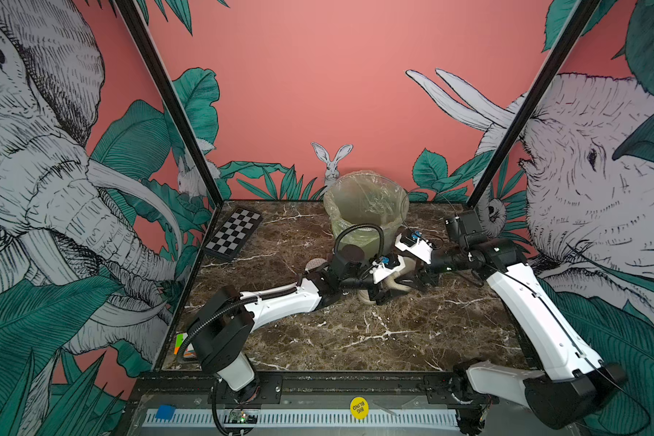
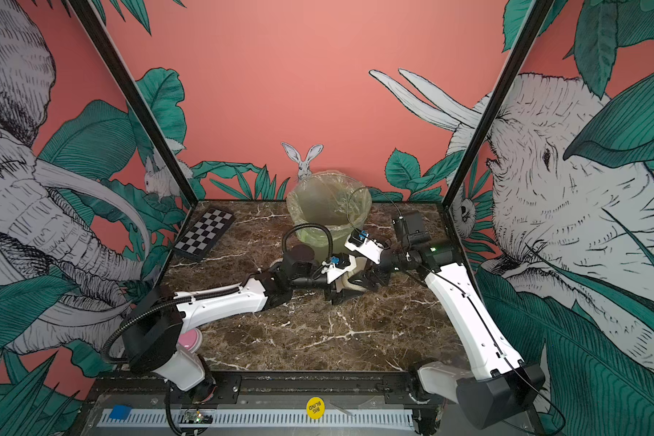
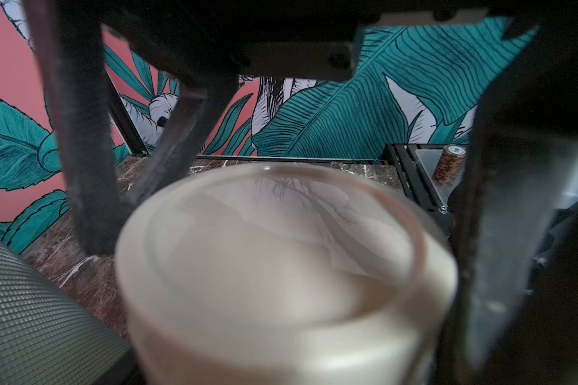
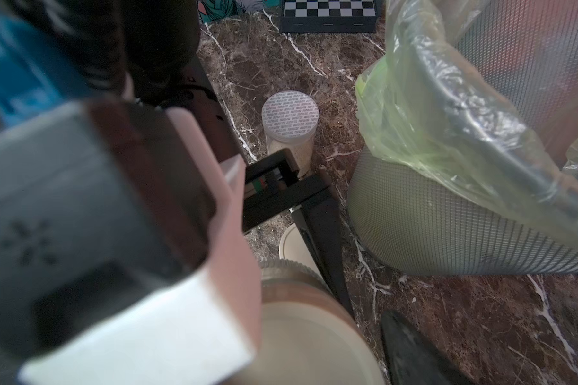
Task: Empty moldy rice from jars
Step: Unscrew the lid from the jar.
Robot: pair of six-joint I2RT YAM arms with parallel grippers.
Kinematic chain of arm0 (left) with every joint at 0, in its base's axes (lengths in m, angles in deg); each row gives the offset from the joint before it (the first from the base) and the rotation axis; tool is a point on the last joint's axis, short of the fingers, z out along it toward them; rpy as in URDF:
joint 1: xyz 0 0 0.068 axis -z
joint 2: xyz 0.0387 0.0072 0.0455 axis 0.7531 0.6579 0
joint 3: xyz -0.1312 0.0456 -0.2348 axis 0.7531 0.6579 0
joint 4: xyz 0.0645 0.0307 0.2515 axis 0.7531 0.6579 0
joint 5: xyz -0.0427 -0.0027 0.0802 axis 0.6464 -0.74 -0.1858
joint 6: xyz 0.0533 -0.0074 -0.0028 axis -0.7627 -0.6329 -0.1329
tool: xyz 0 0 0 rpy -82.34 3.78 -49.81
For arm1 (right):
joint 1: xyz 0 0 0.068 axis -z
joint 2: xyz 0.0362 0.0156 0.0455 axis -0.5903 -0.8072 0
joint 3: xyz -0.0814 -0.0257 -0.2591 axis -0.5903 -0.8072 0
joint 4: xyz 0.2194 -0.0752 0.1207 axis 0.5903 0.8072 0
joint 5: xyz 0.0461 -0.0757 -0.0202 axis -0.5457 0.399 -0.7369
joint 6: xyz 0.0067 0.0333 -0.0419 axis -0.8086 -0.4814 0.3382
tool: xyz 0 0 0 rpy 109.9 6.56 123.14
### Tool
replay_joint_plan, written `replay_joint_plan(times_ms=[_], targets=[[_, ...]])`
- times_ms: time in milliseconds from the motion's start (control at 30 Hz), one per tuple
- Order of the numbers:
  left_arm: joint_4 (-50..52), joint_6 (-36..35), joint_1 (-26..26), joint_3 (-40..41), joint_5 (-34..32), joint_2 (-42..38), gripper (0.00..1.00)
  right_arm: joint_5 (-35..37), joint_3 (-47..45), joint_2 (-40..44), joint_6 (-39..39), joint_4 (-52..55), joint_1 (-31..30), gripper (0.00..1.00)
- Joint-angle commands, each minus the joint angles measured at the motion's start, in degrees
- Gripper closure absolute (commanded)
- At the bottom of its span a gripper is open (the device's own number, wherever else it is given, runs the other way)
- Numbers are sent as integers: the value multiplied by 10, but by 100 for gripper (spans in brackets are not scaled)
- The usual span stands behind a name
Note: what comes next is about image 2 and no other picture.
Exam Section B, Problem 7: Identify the black white checkerboard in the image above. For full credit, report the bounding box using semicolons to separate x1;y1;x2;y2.
173;207;235;262

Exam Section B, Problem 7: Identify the small green circuit board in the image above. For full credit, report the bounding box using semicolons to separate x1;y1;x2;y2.
181;411;214;425

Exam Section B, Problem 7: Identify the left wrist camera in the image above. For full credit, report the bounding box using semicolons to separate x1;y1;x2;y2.
323;254;357;283

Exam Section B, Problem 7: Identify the blue tape piece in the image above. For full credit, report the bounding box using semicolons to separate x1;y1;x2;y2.
108;404;133;421

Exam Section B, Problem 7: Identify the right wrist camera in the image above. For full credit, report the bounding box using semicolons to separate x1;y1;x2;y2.
344;229;385;265

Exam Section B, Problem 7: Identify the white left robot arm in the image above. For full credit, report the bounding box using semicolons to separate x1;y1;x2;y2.
101;245;351;398

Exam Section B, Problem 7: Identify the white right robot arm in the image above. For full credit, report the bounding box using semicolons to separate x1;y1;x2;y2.
368;245;546;430

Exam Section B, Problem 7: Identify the yellow round sticker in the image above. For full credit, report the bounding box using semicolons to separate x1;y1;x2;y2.
305;397;326;421

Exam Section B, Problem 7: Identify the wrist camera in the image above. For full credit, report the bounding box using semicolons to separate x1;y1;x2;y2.
323;254;357;283
344;229;385;265

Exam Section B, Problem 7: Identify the pink round button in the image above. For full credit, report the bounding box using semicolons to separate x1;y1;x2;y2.
178;328;203;354

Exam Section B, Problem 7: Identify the white slotted cable duct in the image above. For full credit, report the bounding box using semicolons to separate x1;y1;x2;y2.
96;409;414;431

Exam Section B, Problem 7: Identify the white bin with green bag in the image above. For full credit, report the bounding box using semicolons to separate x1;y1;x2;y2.
286;171;372;254

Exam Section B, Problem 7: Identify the rice jar with beige lid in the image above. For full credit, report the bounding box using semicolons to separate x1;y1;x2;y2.
343;269;370;292

